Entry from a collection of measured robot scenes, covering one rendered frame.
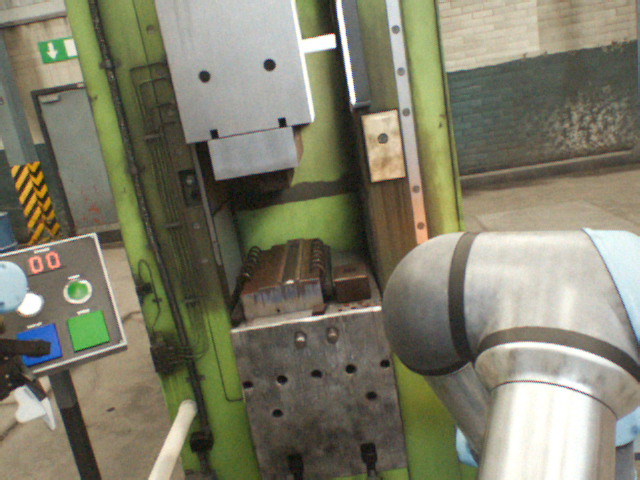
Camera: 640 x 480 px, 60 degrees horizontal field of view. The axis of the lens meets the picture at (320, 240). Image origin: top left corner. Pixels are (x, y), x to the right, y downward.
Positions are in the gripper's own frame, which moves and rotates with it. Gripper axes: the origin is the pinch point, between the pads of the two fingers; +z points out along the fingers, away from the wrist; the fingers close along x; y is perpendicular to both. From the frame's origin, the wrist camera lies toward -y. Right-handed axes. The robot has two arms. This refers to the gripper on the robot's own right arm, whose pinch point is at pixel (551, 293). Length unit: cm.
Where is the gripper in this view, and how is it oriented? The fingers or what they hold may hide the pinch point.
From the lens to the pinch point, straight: 106.0
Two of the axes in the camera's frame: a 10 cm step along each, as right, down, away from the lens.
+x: 9.7, -1.1, -2.4
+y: 1.7, 9.6, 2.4
